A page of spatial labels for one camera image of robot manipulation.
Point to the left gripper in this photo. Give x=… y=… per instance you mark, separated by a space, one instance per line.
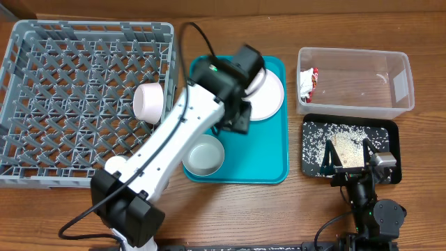
x=240 y=120

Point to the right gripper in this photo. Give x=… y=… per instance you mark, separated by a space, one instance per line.
x=345 y=175

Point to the large white plate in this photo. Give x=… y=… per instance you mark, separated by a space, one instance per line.
x=266 y=94

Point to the red snack wrapper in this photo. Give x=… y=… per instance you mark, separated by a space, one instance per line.
x=308 y=82

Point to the white paper cup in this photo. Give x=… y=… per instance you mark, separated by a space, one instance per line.
x=115 y=163

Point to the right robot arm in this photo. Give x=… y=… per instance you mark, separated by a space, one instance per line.
x=377 y=222

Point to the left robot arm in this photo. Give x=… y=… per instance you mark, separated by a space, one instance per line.
x=125 y=190

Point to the black waste tray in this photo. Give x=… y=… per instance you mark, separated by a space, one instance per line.
x=390 y=126

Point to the spilled rice grains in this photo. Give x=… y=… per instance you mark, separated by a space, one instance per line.
x=346 y=139

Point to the teal serving tray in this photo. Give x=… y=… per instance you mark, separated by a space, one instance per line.
x=262 y=155

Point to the clear plastic bin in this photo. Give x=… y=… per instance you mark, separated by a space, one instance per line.
x=362 y=83

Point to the grey plastic dish rack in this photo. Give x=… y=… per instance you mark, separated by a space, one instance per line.
x=66 y=97

